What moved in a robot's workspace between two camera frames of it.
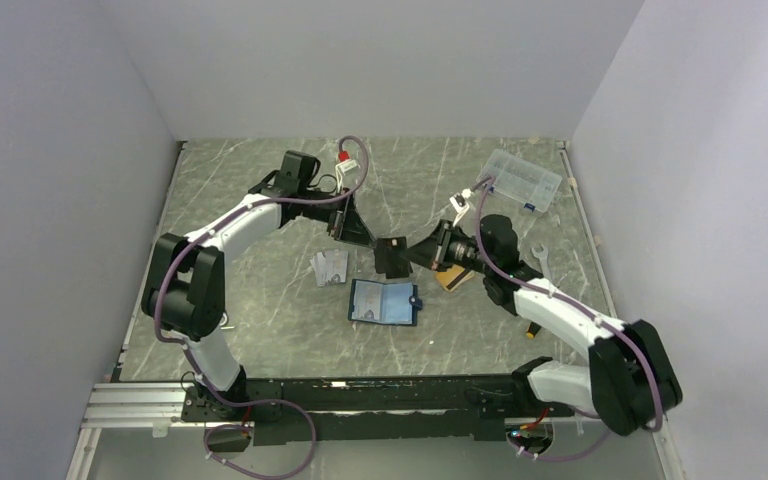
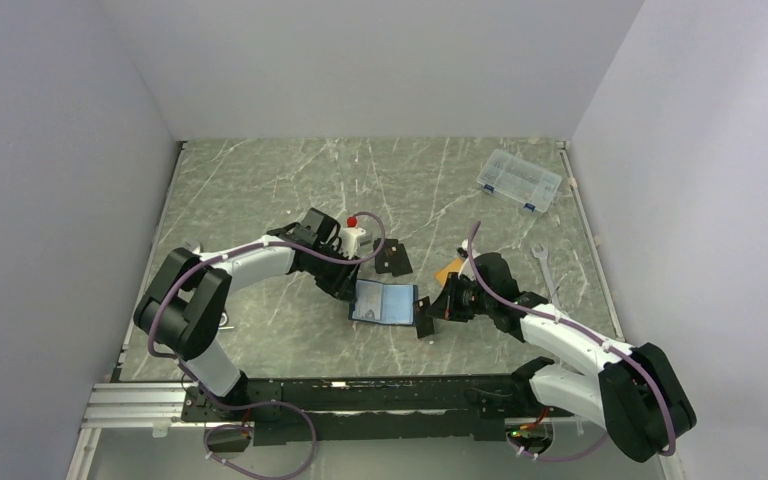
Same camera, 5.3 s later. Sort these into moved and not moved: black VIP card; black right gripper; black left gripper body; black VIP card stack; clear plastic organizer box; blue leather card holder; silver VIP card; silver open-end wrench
Moved: black VIP card; black right gripper; black left gripper body
Not moved: silver open-end wrench; blue leather card holder; clear plastic organizer box; black VIP card stack; silver VIP card
